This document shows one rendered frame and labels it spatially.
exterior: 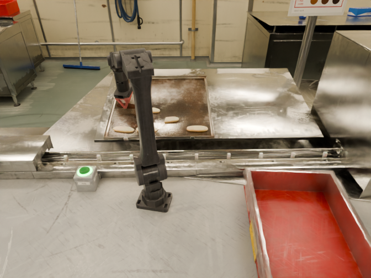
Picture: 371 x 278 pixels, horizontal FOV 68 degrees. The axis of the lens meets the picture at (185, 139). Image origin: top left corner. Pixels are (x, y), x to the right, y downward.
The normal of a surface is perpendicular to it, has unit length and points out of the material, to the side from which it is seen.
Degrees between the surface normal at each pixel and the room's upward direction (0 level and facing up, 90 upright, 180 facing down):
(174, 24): 90
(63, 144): 0
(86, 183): 90
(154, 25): 90
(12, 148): 0
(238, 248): 0
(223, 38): 90
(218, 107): 10
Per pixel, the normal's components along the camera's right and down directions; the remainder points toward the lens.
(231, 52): 0.02, 0.58
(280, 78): 0.00, -0.70
